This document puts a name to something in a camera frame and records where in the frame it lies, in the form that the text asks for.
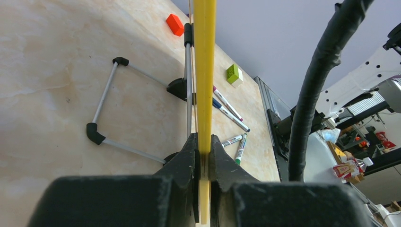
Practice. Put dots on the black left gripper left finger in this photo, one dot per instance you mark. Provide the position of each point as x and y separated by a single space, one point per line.
178 194

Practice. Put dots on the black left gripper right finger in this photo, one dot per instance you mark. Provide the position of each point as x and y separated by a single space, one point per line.
224 173

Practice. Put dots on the yellow framed whiteboard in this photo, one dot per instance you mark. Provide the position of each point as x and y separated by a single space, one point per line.
204 29

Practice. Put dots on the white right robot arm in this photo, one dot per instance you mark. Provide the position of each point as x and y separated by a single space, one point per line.
384 64

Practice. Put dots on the green whiteboard marker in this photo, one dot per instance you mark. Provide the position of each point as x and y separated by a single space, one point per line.
240 149

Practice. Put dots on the black whiteboard marker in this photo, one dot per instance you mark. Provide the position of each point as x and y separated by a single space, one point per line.
232 140

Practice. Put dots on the purple whiteboard marker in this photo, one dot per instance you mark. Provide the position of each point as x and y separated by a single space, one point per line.
227 104

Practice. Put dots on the blue whiteboard marker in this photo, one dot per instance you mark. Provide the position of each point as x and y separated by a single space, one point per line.
219 106

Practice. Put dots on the green white toy brick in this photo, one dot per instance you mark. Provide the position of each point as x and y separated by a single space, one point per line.
234 76

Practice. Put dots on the orange red block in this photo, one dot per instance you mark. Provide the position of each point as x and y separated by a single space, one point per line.
175 25

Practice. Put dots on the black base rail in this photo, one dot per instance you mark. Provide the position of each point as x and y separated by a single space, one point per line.
279 117

